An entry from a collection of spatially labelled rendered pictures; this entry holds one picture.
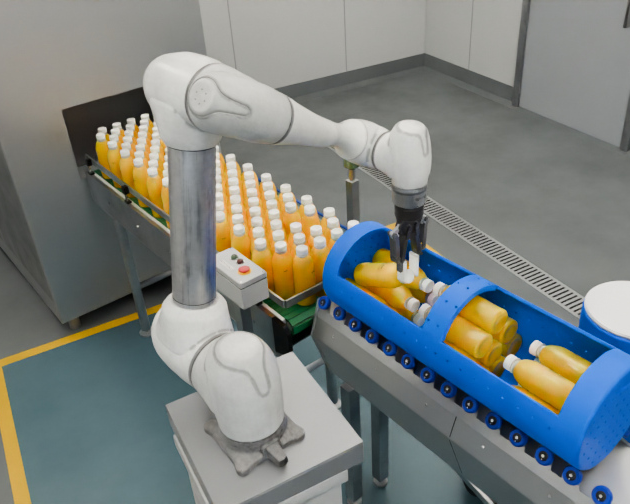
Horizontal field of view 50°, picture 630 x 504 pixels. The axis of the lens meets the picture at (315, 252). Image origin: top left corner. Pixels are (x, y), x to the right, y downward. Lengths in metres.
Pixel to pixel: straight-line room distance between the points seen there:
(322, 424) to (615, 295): 0.99
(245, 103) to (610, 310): 1.30
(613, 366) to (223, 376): 0.84
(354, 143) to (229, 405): 0.70
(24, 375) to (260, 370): 2.42
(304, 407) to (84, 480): 1.62
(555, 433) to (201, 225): 0.90
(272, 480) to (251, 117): 0.79
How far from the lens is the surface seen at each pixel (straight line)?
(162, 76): 1.35
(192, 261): 1.48
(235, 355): 1.43
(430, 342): 1.76
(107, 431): 3.27
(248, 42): 6.30
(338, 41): 6.73
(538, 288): 3.93
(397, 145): 1.62
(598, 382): 1.58
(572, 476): 1.73
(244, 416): 1.48
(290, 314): 2.23
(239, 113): 1.21
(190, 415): 1.71
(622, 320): 2.08
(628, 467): 1.84
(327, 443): 1.60
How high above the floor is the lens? 2.27
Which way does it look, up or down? 33 degrees down
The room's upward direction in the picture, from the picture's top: 4 degrees counter-clockwise
